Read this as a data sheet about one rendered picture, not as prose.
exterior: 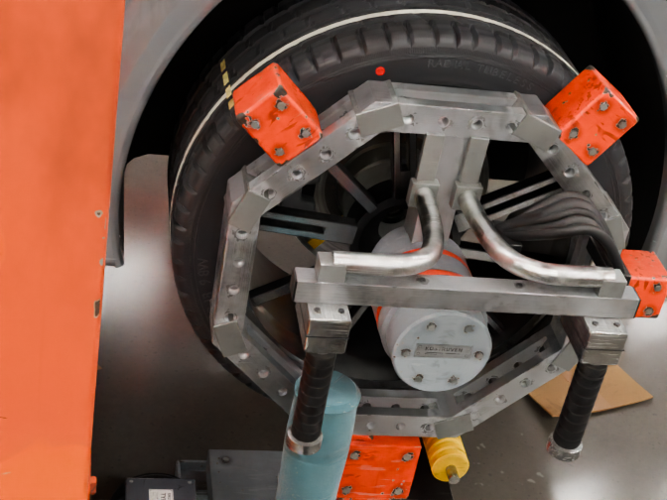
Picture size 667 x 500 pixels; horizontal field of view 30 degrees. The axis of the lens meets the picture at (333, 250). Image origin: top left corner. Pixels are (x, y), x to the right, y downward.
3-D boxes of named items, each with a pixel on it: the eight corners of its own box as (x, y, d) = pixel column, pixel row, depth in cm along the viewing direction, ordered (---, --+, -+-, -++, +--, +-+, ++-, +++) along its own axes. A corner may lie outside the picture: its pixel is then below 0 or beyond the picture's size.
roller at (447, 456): (429, 371, 214) (436, 344, 210) (468, 494, 189) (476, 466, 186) (396, 370, 212) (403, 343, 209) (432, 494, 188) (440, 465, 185)
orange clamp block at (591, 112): (570, 139, 167) (621, 93, 164) (588, 169, 161) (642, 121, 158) (537, 109, 164) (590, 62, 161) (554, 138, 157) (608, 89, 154)
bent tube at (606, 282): (574, 213, 165) (596, 144, 160) (621, 300, 150) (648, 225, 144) (447, 205, 162) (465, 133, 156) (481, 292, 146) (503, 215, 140)
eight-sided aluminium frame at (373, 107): (546, 414, 193) (650, 102, 164) (558, 443, 188) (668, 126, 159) (196, 403, 182) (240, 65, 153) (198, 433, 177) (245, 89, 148)
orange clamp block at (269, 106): (317, 108, 159) (274, 59, 154) (325, 138, 153) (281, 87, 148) (273, 140, 161) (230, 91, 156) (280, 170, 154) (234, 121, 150)
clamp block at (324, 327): (334, 309, 152) (341, 273, 149) (345, 355, 144) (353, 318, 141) (294, 307, 151) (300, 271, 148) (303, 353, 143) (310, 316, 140)
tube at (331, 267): (431, 203, 161) (448, 132, 156) (464, 291, 145) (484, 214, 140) (297, 194, 158) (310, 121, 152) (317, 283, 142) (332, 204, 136)
